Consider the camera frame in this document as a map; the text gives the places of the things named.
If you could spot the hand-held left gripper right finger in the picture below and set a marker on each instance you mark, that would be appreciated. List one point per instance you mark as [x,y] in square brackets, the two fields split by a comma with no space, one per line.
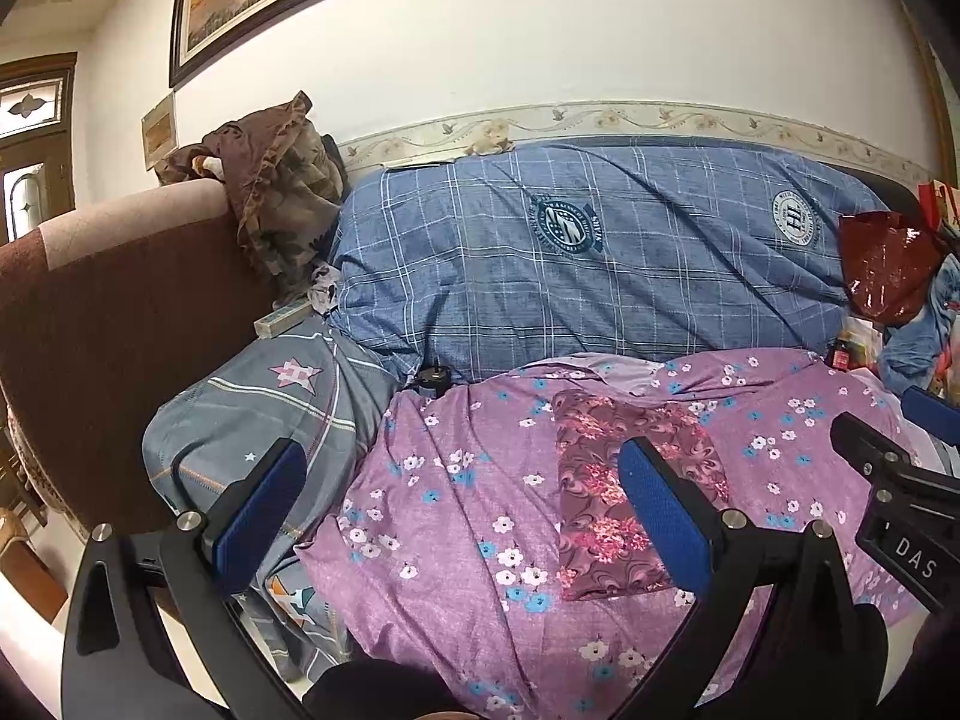
[664,517]

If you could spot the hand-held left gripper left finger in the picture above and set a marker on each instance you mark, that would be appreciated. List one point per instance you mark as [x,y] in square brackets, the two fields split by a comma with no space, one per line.
[259,514]

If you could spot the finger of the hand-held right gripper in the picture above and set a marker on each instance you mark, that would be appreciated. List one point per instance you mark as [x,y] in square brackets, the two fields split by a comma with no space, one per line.
[866,442]
[930,406]

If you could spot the maroon pink floral shirt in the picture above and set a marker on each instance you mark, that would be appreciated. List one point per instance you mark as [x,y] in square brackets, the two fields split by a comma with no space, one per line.
[600,480]

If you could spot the blue crumpled cloth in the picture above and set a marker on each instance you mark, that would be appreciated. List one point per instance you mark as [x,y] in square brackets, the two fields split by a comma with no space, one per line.
[919,345]

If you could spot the pale medicine packets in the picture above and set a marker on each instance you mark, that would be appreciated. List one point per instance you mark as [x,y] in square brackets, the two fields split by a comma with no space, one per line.
[866,341]

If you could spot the brown bottle with red label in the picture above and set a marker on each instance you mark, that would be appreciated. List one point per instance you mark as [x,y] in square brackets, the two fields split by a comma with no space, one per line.
[840,354]

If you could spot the grey star pillow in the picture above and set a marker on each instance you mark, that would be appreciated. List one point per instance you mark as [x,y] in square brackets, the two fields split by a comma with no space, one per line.
[225,420]

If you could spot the red plastic bag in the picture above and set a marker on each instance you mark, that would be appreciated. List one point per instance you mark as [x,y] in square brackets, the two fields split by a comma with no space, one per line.
[889,270]

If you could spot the purple floral blanket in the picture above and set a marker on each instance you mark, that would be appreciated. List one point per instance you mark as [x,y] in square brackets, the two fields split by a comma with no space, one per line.
[450,502]

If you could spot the long green white box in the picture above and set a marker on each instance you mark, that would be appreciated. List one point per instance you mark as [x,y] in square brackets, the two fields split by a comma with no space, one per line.
[283,319]

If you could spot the red gift box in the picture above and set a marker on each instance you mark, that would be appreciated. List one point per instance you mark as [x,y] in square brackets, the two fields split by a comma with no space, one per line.
[941,210]

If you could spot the black power plug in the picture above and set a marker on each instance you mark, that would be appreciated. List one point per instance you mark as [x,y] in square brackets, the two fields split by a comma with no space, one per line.
[433,379]

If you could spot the small grey floral cloth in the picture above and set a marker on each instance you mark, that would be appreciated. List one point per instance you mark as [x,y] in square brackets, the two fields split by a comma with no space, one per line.
[326,289]

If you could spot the wicker chair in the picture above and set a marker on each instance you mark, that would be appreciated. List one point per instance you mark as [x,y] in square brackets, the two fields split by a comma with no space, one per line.
[22,562]

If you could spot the blue plaid quilt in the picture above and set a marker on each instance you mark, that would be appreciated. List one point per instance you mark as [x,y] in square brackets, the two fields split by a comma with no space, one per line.
[487,277]

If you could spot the brown ruffled leaf-print cushion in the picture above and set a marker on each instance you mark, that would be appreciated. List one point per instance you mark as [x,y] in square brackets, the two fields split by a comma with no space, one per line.
[277,195]

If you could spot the wooden door with glass panes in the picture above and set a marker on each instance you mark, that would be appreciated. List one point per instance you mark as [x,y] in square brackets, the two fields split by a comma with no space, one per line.
[34,142]

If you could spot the wooden frame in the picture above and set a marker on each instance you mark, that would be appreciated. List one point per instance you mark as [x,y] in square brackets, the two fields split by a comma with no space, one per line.
[934,97]

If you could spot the small framed wall picture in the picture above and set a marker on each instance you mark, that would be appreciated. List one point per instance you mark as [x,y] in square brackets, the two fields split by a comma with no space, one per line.
[159,129]

